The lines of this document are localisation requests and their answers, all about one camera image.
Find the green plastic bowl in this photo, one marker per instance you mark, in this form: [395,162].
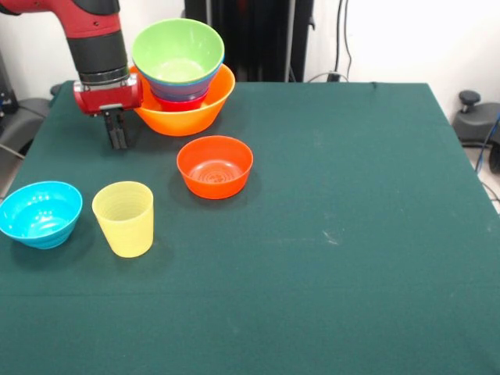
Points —
[177,51]

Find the small magenta plastic bowl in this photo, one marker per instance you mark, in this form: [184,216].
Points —
[181,106]

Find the dark green tablecloth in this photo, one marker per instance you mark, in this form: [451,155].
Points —
[250,293]

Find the large blue plastic bowl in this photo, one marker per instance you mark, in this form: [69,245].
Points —
[183,88]

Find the small blue plastic bowl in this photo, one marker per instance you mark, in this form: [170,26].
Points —
[181,97]

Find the small cyan plastic bowl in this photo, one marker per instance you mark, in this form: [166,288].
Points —
[39,218]

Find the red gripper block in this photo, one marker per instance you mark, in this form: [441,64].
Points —
[109,97]

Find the yellow plastic cup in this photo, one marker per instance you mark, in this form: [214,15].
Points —
[125,222]

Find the small orange-red plastic bowl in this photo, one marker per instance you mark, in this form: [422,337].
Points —
[215,179]

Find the large orange plastic bowl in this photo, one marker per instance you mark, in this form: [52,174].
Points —
[183,123]

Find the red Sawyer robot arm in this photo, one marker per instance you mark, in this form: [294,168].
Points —
[97,51]

